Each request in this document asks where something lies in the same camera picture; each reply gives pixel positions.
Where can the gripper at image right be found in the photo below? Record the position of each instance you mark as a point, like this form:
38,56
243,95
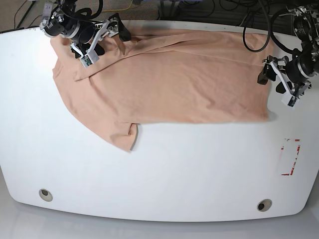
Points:
294,74

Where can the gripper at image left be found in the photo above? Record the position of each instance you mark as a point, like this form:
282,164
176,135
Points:
89,37

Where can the peach t-shirt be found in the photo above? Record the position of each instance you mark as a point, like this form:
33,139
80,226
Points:
162,75

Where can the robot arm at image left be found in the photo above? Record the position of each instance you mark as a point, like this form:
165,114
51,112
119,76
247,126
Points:
60,17

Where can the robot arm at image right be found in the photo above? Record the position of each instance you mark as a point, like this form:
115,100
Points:
306,29

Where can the red tape rectangle marker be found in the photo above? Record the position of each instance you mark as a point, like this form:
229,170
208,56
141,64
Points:
288,156

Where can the right table grommet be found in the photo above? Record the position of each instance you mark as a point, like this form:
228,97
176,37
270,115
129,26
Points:
264,205

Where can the table grommet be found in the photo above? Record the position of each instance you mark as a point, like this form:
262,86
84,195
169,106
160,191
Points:
264,205
45,195

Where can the left table grommet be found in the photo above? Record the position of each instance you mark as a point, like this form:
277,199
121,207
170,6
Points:
45,195

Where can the wrist camera, image-right gripper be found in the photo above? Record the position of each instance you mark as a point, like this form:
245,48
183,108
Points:
289,100

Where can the wrist camera, image-left gripper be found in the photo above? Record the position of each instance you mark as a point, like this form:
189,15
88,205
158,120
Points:
89,58

